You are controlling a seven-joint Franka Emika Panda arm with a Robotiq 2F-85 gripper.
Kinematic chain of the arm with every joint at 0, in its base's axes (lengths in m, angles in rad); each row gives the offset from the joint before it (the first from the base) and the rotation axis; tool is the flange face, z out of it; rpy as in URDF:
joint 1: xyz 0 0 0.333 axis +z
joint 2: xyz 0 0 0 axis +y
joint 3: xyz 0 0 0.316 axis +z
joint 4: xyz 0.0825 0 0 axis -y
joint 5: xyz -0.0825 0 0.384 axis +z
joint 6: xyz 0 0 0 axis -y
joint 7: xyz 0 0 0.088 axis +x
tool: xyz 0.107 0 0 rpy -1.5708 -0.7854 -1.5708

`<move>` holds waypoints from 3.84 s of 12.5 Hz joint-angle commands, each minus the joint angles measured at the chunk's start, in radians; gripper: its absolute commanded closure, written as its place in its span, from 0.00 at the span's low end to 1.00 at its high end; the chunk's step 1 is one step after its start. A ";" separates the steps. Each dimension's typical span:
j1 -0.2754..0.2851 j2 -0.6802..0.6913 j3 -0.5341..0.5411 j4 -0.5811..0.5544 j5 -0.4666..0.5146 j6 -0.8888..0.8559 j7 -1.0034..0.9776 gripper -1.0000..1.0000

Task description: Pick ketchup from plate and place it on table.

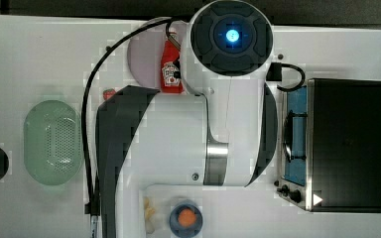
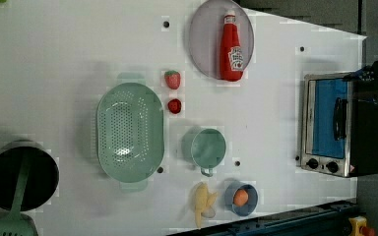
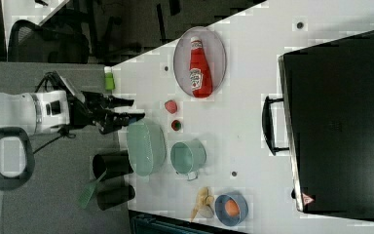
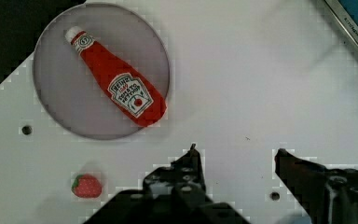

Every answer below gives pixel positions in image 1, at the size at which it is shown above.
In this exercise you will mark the orange fruit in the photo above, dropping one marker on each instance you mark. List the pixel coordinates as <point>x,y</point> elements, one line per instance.
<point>187,218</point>

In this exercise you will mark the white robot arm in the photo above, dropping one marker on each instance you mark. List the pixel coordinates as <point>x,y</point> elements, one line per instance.
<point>222,130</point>

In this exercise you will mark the black toaster oven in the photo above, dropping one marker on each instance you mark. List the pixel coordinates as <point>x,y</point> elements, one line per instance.
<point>331,146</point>

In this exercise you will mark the red toy strawberry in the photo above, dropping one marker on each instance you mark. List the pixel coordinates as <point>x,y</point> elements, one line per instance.
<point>107,93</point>

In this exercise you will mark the yellow toy chicken piece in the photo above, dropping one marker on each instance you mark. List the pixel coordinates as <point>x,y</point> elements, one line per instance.
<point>149,211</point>

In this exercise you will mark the green perforated colander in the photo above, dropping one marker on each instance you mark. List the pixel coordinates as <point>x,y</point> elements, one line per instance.
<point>52,143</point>

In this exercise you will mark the red ketchup bottle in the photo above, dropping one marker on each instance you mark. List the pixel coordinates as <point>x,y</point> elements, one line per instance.
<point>168,81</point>

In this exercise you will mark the blue bowl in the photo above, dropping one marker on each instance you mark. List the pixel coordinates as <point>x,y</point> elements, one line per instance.
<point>185,232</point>

